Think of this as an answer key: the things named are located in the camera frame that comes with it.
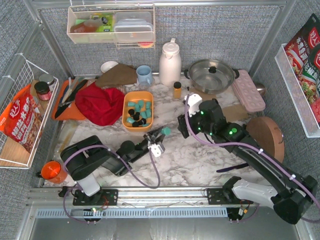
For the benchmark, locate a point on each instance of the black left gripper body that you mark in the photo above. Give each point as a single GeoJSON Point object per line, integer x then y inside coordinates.
{"type": "Point", "coordinates": [151, 138]}

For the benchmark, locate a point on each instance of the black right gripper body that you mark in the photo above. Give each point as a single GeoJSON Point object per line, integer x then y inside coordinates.
{"type": "Point", "coordinates": [183, 126]}

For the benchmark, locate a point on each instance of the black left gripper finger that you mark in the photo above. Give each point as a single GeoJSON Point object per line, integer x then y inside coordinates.
{"type": "Point", "coordinates": [160, 139]}
{"type": "Point", "coordinates": [154, 133]}

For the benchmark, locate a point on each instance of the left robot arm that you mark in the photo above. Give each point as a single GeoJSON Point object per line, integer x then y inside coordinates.
{"type": "Point", "coordinates": [81, 159]}

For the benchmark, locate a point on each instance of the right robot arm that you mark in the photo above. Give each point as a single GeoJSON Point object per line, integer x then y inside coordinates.
{"type": "Point", "coordinates": [289, 194]}

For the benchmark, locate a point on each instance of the orange storage basket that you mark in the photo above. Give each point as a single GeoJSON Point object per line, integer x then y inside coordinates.
{"type": "Point", "coordinates": [135, 96]}

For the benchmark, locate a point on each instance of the brown cork mat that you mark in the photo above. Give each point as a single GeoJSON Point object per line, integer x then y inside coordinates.
{"type": "Point", "coordinates": [204, 96]}
{"type": "Point", "coordinates": [235, 113]}

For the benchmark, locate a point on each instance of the orange juice bottle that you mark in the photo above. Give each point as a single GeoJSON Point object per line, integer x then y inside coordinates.
{"type": "Point", "coordinates": [177, 90]}

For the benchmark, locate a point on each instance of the stainless steel pot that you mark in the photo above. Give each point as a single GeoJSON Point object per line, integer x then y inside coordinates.
{"type": "Point", "coordinates": [211, 76]}

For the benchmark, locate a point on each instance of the clear small glass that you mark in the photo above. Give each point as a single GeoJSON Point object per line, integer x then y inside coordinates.
{"type": "Point", "coordinates": [144, 86]}

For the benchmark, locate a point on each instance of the red cloth hat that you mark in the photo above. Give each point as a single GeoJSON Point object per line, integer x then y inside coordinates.
{"type": "Point", "coordinates": [102, 107]}

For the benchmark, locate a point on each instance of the white thermos jug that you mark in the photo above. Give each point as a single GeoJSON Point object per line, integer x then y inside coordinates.
{"type": "Point", "coordinates": [170, 63]}

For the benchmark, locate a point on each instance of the pink egg tray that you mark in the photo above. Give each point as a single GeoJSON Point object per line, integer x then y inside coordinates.
{"type": "Point", "coordinates": [247, 93]}

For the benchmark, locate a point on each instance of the light blue mug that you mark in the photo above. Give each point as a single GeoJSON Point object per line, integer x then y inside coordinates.
{"type": "Point", "coordinates": [144, 74]}

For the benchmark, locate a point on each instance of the brown olive cloth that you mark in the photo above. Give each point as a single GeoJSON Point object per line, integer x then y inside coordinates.
{"type": "Point", "coordinates": [119, 75]}

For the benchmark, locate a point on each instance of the round wooden board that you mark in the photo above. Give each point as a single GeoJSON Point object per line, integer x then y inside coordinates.
{"type": "Point", "coordinates": [268, 135]}

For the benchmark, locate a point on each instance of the silver metal cup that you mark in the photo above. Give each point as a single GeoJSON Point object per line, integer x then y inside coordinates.
{"type": "Point", "coordinates": [260, 88]}

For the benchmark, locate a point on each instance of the white small bowl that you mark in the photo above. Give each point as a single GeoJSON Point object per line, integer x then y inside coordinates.
{"type": "Point", "coordinates": [106, 66]}

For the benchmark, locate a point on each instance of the black blade kitchen knife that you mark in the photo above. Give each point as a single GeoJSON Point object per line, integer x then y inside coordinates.
{"type": "Point", "coordinates": [81, 84]}

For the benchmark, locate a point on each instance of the orange translucent cup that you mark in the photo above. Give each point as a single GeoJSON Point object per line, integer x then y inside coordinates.
{"type": "Point", "coordinates": [53, 172]}

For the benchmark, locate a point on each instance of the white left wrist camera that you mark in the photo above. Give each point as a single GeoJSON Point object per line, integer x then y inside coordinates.
{"type": "Point", "coordinates": [157, 149]}

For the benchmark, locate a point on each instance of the purple handle utensil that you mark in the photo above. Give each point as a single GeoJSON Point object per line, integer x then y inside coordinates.
{"type": "Point", "coordinates": [235, 167]}

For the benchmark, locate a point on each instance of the cream handle knife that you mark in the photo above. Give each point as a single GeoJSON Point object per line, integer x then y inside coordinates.
{"type": "Point", "coordinates": [71, 87]}

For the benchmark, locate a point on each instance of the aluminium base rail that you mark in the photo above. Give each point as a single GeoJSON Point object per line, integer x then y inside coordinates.
{"type": "Point", "coordinates": [136, 203]}

